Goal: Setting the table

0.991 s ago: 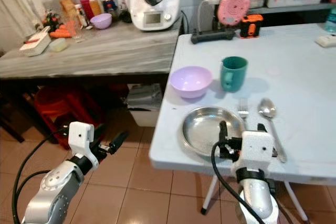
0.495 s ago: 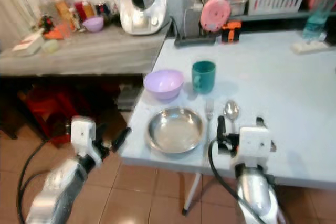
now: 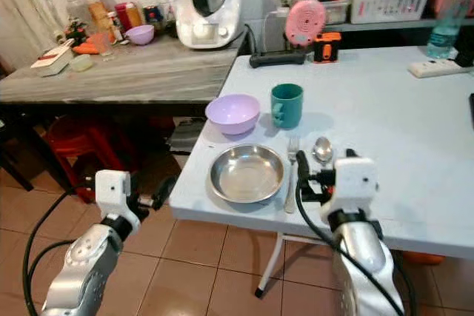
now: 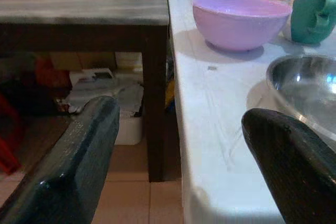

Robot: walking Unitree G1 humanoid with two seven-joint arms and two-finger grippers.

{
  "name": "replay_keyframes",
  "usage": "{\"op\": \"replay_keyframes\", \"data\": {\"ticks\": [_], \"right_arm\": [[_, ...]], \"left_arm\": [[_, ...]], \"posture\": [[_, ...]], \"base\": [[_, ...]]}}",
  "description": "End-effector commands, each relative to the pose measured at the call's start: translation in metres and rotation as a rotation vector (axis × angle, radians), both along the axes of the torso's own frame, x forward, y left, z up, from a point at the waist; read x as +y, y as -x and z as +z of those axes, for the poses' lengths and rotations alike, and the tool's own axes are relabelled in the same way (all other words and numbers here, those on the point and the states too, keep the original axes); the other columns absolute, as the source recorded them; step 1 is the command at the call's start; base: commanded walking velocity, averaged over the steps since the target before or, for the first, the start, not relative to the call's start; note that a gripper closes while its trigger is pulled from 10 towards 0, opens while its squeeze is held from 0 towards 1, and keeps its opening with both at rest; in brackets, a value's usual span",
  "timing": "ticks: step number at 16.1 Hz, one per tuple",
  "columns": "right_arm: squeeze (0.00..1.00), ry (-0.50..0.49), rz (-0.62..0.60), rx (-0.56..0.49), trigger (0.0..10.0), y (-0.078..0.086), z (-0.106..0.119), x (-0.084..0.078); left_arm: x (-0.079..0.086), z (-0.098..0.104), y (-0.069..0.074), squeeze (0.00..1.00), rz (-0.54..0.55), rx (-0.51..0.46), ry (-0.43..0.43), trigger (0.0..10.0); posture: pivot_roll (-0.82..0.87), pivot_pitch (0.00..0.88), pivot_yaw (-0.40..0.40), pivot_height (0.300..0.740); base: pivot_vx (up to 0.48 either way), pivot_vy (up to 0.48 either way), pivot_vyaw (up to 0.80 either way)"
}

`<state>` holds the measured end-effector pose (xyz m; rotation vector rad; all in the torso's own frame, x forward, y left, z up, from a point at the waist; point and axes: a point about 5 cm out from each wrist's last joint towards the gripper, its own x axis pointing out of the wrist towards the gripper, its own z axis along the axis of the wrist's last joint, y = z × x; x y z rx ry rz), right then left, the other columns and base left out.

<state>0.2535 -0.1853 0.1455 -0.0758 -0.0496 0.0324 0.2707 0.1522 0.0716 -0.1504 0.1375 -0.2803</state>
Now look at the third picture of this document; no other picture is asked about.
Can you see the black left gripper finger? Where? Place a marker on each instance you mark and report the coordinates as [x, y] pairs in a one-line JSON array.
[[166, 190]]

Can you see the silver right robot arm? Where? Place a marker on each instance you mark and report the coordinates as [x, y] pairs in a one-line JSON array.
[[366, 264]]

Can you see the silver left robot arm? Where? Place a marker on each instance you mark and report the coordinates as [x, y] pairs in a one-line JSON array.
[[81, 275]]

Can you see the silver fork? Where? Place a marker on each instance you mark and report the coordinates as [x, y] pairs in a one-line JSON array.
[[291, 175]]

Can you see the silver spoon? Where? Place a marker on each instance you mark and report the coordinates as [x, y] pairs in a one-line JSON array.
[[323, 149]]

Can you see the stainless steel plate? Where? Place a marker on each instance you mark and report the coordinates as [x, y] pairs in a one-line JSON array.
[[246, 174]]

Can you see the teal mug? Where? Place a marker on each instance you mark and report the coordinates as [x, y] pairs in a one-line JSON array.
[[288, 106]]

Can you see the red plastic stool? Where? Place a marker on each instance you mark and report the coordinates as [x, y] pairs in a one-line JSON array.
[[78, 146]]

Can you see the large purple plastic bowl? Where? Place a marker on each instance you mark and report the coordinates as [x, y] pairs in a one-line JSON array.
[[232, 113]]

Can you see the white metal table leg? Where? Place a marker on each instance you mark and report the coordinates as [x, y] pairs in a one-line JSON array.
[[270, 264]]

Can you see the black power strip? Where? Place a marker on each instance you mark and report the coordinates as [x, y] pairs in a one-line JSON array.
[[278, 59]]

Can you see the orange black device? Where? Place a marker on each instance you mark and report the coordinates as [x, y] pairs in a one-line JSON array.
[[327, 48]]

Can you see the grey wooden side table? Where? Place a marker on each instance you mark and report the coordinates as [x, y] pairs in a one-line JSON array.
[[126, 75]]

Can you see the pink round fan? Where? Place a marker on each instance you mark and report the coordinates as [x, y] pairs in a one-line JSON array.
[[305, 22]]

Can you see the small pale green container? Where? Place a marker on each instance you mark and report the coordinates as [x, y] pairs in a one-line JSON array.
[[81, 63]]

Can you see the small purple plastic bowl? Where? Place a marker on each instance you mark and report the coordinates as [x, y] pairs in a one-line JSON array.
[[140, 35]]

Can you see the clear drinking glass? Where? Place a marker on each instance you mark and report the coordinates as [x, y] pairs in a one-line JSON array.
[[104, 44]]

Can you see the orange carrot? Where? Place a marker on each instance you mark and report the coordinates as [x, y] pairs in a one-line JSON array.
[[87, 49]]

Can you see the white power strip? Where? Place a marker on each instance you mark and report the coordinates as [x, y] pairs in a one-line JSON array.
[[438, 69]]

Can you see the white grater box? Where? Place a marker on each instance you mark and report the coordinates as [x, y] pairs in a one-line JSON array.
[[52, 59]]

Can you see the red canister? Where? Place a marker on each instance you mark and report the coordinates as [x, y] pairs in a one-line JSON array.
[[124, 16]]

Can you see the white food processor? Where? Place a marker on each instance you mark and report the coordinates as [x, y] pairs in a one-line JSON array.
[[209, 12]]

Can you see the red lidded clear jar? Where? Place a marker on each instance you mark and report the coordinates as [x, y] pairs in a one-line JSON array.
[[98, 11]]

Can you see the clear green water bottle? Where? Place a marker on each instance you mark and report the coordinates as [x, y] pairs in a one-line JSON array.
[[446, 27]]

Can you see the white hanging cloth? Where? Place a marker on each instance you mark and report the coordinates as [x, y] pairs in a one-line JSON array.
[[29, 16]]

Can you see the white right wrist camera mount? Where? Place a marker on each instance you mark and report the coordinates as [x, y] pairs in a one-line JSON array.
[[355, 183]]

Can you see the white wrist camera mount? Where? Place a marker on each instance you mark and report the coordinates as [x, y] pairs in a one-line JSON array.
[[355, 183], [115, 189]]

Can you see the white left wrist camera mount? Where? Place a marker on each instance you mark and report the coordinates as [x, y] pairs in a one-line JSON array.
[[115, 189]]

